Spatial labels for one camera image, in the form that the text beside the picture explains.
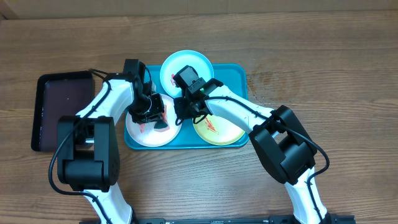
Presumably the green and red sponge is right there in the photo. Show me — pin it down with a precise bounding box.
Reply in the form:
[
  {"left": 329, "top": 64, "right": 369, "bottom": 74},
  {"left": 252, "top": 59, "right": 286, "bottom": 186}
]
[{"left": 154, "top": 105, "right": 169, "bottom": 132}]

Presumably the white plate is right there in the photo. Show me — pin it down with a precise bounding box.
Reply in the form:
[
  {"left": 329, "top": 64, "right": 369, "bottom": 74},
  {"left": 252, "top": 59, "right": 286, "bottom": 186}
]
[{"left": 124, "top": 94, "right": 182, "bottom": 149}]

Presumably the light blue plate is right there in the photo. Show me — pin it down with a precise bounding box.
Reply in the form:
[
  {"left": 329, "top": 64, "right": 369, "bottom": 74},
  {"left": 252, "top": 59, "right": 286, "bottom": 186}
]
[{"left": 160, "top": 50, "right": 214, "bottom": 98}]

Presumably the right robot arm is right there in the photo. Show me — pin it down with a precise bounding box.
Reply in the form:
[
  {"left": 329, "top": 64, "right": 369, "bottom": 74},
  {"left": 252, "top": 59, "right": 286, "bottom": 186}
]
[{"left": 174, "top": 77, "right": 328, "bottom": 223}]

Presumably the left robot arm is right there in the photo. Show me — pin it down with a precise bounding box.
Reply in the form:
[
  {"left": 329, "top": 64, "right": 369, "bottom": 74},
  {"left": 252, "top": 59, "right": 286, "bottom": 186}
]
[{"left": 48, "top": 59, "right": 164, "bottom": 223}]

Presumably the black rectangular tray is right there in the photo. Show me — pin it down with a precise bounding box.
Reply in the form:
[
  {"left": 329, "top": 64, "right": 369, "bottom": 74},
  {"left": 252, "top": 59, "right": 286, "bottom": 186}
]
[{"left": 31, "top": 70, "right": 95, "bottom": 152}]

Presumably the yellow plate green rim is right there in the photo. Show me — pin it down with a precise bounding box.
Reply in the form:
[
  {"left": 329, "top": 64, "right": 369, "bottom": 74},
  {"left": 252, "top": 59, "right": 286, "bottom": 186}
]
[{"left": 193, "top": 115, "right": 245, "bottom": 146}]

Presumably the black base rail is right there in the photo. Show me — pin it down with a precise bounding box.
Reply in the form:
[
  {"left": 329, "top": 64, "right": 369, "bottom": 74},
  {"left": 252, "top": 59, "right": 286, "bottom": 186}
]
[{"left": 79, "top": 214, "right": 356, "bottom": 224}]

